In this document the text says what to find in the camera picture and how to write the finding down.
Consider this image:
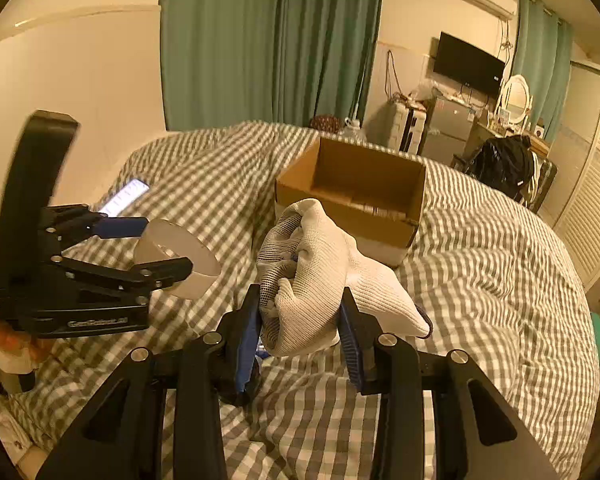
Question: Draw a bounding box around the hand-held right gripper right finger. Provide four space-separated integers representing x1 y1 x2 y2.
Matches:
339 287 561 480

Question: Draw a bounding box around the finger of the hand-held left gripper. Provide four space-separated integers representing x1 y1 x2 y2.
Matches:
45 204 149 250
50 255 194 307

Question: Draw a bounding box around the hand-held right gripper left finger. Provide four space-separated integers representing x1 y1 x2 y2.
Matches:
35 284 263 480

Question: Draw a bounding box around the white knit glove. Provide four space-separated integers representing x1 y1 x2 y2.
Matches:
256 198 433 357

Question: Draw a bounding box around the cardboard box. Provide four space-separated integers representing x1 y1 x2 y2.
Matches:
274 136 427 269

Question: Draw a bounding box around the person's left hand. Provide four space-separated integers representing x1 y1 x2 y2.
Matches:
0 321 48 362

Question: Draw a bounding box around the smartphone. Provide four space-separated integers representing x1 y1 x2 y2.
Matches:
97 178 151 219

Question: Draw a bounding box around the wooden chair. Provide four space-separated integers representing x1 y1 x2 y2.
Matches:
451 154 477 177

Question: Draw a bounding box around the large clear water bottle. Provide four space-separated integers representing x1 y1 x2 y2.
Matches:
337 117 369 142

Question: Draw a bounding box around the brown patterned basket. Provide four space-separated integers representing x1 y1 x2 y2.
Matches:
310 114 342 135

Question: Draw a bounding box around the white suitcase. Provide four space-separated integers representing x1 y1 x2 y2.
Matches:
367 99 428 156

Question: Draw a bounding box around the wide green curtain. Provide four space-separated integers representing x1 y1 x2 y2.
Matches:
159 0 386 134

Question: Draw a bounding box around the black jacket on chair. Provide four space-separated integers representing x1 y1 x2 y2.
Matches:
467 135 537 197

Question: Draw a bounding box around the silver mini fridge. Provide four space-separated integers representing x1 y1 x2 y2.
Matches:
419 95 481 166

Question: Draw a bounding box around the wooden dressing desk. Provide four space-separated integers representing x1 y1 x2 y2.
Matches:
472 119 551 161

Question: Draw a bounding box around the white louvred wardrobe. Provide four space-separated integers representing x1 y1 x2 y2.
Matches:
537 60 600 292

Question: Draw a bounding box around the white oval mirror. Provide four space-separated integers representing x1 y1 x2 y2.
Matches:
497 74 534 126

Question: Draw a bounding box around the narrow green curtain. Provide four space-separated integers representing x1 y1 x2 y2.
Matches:
510 0 575 144

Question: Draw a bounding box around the hanging wall cable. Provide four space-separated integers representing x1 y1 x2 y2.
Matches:
385 49 407 102

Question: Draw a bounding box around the black wall television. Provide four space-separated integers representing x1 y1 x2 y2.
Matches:
433 31 507 96

